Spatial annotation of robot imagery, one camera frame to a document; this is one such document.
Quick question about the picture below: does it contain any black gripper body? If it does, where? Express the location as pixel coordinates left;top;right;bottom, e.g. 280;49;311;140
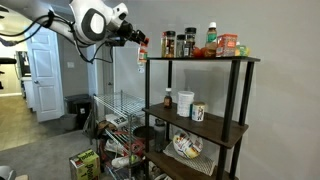
118;20;137;43

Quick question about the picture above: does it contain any red cap spice bottle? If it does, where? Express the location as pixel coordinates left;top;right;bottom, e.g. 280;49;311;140
137;37;149;65

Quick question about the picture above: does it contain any large black cap spice jar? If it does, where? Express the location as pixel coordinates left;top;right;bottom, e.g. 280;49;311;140
163;30;176;59

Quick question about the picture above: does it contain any small black cap spice jar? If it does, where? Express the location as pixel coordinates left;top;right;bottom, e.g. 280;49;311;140
175;34;186;59

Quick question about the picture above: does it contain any tall black cap spice jar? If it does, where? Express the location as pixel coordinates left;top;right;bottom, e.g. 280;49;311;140
184;27;197;58

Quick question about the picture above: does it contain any small brown sauce bottle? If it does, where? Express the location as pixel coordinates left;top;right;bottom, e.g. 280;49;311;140
163;87;174;110

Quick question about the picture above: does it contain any white cap sauce bottle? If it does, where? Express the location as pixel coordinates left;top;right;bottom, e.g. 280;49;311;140
204;21;218;59

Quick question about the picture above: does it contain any dark grey water bottle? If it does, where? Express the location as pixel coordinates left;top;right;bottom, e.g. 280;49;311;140
153;118;167;154

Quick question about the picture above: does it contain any dark wood shelf unit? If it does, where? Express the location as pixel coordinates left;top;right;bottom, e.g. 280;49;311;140
141;55;262;180

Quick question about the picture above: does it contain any red cap green label jar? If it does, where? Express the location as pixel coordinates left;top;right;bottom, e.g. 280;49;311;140
160;31;168;58

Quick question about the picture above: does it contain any red tomato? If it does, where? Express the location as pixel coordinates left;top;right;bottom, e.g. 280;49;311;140
192;47;204;60

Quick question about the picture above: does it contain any white cylindrical canister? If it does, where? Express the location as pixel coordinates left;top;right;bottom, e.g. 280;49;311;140
176;90;195;118

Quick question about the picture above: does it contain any white black patterned item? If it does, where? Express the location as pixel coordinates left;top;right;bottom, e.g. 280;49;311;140
105;113;129;129

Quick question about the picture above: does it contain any red food box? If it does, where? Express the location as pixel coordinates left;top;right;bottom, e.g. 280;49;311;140
215;33;238;58

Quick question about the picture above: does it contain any dark round pot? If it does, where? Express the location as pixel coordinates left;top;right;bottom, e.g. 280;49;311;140
133;125;156;141

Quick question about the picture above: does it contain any small printed tin can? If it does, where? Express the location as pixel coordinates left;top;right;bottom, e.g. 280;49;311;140
191;101;206;123

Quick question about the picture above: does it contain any black trash bin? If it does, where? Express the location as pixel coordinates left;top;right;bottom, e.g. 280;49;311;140
64;93;93;130

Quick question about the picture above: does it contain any white panel door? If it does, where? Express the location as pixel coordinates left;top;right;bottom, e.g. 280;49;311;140
23;24;66;123

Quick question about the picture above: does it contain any yellow green packet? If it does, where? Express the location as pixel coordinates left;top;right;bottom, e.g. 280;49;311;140
234;41;251;58

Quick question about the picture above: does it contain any small grey bin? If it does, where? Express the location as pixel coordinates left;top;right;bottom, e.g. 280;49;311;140
59;113;78;132

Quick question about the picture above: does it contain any dark framed panel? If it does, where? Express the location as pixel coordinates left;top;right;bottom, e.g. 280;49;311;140
14;50;33;78

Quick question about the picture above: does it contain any colourful printed bowl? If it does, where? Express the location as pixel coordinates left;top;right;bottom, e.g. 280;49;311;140
172;129;204;160

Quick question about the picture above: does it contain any white shoe with green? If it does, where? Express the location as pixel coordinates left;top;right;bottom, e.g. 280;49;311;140
110;153;139;169

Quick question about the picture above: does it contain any white mesh mat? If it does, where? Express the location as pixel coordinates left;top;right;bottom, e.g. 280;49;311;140
162;141;217;177

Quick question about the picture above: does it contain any green cardboard drink box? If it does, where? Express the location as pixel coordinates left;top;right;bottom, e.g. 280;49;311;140
68;148;102;180

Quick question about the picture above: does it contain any grey rounded object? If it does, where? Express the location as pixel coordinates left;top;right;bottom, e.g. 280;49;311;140
0;165;17;180

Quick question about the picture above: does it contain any chrome wire rack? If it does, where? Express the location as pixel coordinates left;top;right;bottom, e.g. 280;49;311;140
91;89;148;180

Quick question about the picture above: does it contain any black stereo camera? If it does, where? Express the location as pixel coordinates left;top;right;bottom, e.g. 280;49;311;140
0;57;18;65

